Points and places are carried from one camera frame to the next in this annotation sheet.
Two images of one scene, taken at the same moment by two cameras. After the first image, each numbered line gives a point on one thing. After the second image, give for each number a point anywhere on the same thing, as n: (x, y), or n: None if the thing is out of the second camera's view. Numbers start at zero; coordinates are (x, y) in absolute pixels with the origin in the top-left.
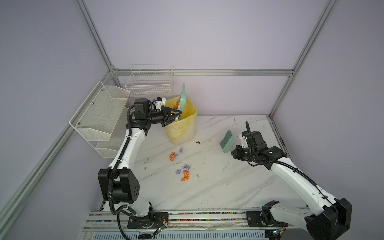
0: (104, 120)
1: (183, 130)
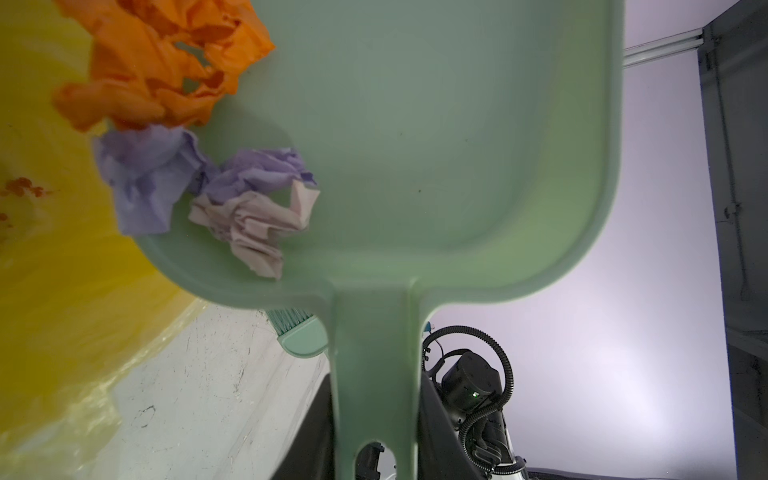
0: None
1: (81, 306)
